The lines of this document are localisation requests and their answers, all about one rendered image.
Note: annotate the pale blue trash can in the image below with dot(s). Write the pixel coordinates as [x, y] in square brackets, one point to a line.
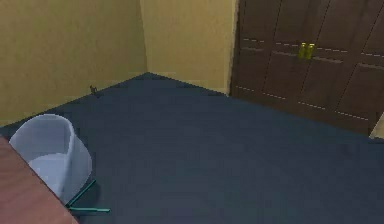
[50, 146]

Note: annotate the small dark door stopper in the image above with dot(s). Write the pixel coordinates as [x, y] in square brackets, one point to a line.
[93, 89]

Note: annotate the dark brown double door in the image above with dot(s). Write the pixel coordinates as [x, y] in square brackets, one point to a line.
[310, 60]

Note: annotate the reddish brown wooden table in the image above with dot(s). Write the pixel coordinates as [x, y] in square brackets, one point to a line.
[20, 193]

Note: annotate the teal thin metal frame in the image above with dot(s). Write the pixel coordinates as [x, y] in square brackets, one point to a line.
[87, 209]

